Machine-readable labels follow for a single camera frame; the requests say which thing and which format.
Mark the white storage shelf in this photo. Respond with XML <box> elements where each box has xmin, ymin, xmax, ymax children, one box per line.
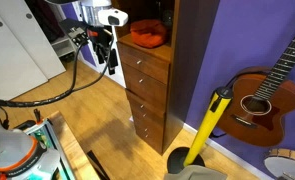
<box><xmin>51</xmin><ymin>36</ymin><xmax>76</xmax><ymax>58</ymax></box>

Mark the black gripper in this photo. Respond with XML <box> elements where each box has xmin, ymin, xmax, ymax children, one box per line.
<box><xmin>87</xmin><ymin>27</ymin><xmax>118</xmax><ymax>75</ymax></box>

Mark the brown acoustic guitar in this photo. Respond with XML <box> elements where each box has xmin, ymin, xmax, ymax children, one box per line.
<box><xmin>217</xmin><ymin>36</ymin><xmax>295</xmax><ymax>147</ymax></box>

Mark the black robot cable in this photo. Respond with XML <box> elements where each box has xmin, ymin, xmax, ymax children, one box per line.
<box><xmin>0</xmin><ymin>31</ymin><xmax>116</xmax><ymax>108</ymax></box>

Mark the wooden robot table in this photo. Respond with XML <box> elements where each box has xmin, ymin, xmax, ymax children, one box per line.
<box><xmin>48</xmin><ymin>111</ymin><xmax>100</xmax><ymax>180</ymax></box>

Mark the white banjo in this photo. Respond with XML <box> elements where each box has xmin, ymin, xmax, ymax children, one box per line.
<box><xmin>264</xmin><ymin>148</ymin><xmax>295</xmax><ymax>180</ymax></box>

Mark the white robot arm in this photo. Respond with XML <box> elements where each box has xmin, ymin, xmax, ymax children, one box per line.
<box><xmin>0</xmin><ymin>0</ymin><xmax>113</xmax><ymax>180</ymax></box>

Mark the brown wooden cabinet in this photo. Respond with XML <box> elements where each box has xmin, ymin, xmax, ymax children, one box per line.
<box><xmin>112</xmin><ymin>0</ymin><xmax>220</xmax><ymax>153</ymax></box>

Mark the yellow pole stand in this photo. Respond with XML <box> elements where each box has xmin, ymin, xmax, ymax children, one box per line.
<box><xmin>167</xmin><ymin>87</ymin><xmax>233</xmax><ymax>174</ymax></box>

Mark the wooden drawer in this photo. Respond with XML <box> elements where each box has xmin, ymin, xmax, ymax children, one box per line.
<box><xmin>122</xmin><ymin>64</ymin><xmax>167</xmax><ymax>111</ymax></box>
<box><xmin>118</xmin><ymin>42</ymin><xmax>170</xmax><ymax>84</ymax></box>
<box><xmin>126</xmin><ymin>90</ymin><xmax>165</xmax><ymax>124</ymax></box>
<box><xmin>133</xmin><ymin>114</ymin><xmax>163</xmax><ymax>154</ymax></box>

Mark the orange knit hat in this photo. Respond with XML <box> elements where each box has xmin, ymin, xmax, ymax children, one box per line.
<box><xmin>130</xmin><ymin>19</ymin><xmax>167</xmax><ymax>49</ymax></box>

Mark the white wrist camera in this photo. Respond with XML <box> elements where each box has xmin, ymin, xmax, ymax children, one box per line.
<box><xmin>98</xmin><ymin>9</ymin><xmax>128</xmax><ymax>26</ymax></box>

